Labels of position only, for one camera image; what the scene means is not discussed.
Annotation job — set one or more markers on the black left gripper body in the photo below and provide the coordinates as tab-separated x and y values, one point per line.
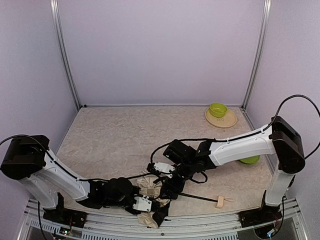
155	206

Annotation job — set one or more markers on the beige folding umbrella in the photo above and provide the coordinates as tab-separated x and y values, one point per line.
150	186

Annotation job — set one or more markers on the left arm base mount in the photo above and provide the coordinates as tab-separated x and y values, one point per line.
68	217

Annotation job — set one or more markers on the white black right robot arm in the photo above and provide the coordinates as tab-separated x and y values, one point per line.
277	138

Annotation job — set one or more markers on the green flat plate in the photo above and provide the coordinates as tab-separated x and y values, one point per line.
250	160

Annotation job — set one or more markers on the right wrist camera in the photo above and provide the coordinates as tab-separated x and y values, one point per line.
160	168

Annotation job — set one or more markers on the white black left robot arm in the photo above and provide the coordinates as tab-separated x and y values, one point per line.
30	161

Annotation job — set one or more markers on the corner aluminium post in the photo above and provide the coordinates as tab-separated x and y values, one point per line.
54	5
267	5

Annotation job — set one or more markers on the right corner aluminium post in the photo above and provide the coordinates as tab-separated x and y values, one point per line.
267	5

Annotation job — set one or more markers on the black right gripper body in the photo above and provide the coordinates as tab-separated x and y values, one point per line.
170	186

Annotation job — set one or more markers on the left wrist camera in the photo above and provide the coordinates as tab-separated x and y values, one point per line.
145	204

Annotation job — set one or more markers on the green plastic bowl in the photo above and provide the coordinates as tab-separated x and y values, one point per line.
218	110

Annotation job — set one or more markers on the left corner aluminium post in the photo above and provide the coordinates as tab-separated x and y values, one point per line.
54	5

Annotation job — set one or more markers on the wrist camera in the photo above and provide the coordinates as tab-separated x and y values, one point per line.
160	168
145	204

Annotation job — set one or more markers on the beige round plate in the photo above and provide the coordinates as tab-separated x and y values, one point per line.
227	121

